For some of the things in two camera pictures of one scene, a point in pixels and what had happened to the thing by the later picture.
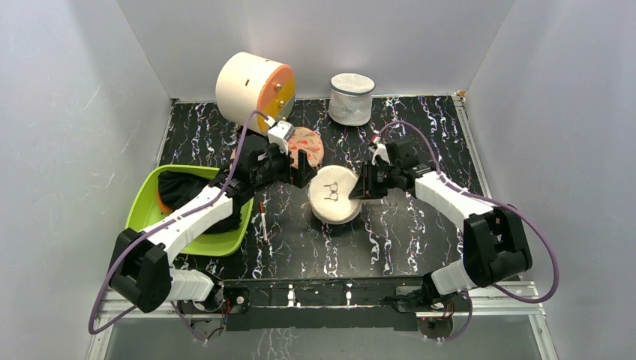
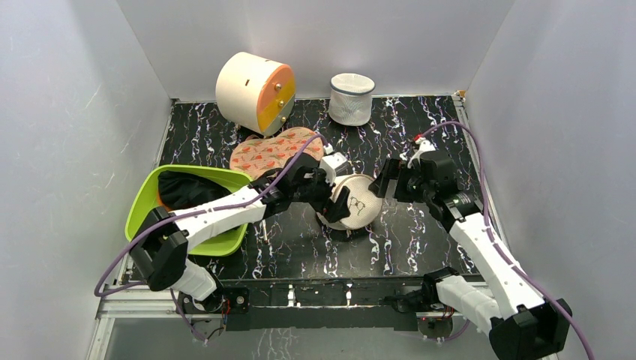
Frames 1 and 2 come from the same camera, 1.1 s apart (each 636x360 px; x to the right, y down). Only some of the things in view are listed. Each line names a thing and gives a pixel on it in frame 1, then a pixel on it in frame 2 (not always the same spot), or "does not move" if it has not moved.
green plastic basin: x=145 y=210 does not move
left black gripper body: x=277 y=166 -> x=317 y=190
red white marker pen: x=262 y=211 does not move
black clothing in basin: x=175 y=186 does not move
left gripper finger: x=301 y=175 -> x=338 y=209
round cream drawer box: x=247 y=82 does not move
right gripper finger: x=362 y=187 -> x=390 y=171
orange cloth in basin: x=163 y=208 does not move
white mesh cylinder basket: x=351 y=99 does not move
